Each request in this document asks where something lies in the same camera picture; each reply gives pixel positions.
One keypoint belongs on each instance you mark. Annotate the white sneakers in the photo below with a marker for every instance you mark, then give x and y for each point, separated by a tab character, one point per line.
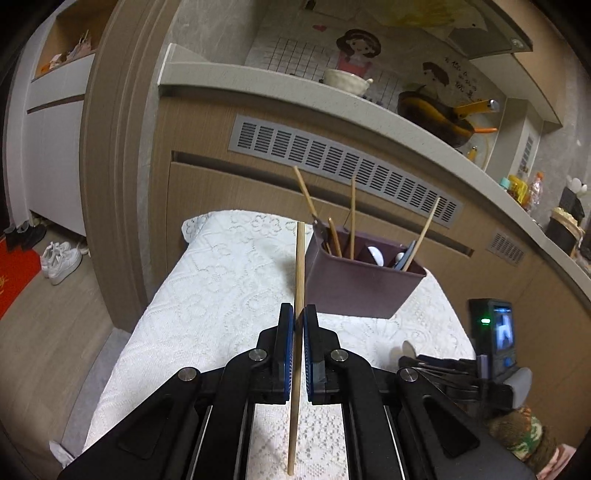
60	263

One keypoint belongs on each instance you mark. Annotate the white spoon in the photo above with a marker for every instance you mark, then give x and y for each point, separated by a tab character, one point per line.
377	255

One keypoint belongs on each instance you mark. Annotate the grey range hood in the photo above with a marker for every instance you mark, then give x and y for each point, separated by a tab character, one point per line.
489	32

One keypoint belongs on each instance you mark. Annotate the small grey vent grille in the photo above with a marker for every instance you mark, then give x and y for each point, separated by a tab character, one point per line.
506	248

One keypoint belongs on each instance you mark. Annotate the grey kitchen counter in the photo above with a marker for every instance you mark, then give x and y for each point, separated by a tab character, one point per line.
277	85

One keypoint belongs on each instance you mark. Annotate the white bottle teal cap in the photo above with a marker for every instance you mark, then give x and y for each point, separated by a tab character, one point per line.
506	183

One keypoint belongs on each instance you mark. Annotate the yellow snack packet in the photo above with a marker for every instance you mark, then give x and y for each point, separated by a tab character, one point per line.
518	189

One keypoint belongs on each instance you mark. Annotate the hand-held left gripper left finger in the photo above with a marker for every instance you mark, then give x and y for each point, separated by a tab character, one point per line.
287	350

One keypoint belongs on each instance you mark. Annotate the wooden chopstick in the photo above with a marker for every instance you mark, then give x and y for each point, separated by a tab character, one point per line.
425	230
300	258
305	191
352	217
335	237

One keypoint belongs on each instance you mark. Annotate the white bowl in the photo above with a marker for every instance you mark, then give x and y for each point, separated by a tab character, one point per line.
346	82

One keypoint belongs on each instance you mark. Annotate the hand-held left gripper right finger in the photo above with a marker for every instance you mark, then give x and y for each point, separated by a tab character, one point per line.
308	355

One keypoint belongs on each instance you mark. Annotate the white lace tablecloth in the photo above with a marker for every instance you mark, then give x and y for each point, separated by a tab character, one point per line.
217	286

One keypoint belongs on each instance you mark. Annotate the long grey vent grille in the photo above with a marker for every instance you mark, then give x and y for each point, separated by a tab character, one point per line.
346	170

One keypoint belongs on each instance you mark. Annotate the white cabinet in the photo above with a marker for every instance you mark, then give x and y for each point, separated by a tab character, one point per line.
55	138

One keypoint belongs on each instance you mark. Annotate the black gift box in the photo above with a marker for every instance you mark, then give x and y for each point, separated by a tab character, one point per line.
565	221

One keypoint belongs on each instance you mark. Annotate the cartoon wall poster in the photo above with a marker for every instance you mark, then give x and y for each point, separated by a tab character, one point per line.
401	55

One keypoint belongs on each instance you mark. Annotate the metal spoon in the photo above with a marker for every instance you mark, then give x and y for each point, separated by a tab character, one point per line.
407	348
402	258

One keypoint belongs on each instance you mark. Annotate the red floor mat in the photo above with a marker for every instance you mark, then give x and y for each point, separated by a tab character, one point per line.
16	281

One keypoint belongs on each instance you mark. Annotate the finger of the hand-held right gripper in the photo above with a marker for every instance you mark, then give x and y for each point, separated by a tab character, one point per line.
443	363
457	385

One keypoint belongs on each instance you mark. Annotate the purple utensil holder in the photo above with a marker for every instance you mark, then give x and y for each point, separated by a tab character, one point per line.
355	288

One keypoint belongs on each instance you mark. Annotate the black shoes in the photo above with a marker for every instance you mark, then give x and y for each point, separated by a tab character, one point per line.
25	234

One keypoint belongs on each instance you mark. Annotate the orange seasoning bottle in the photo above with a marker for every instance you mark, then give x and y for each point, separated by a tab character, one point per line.
535	191

